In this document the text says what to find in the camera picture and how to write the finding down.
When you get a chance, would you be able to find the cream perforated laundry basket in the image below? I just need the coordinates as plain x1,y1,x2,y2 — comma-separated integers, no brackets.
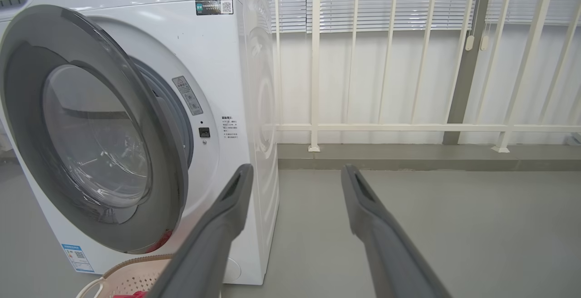
75,254,223,298

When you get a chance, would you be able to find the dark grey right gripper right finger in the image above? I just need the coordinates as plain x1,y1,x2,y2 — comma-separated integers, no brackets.
341,164,452,298

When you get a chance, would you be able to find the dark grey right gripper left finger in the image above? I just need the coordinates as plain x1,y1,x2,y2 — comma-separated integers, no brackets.
148,164,254,298

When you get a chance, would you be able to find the dark washing machine door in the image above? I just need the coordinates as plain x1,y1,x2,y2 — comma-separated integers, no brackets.
0,4,189,254

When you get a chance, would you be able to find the white front-load washing machine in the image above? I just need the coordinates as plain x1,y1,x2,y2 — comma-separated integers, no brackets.
0,0,280,286

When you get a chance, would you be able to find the white metal railing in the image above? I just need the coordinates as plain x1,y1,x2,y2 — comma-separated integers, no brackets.
272,0,581,153

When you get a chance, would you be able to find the grey window frame post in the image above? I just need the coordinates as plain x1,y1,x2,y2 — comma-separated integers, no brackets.
443,0,495,145

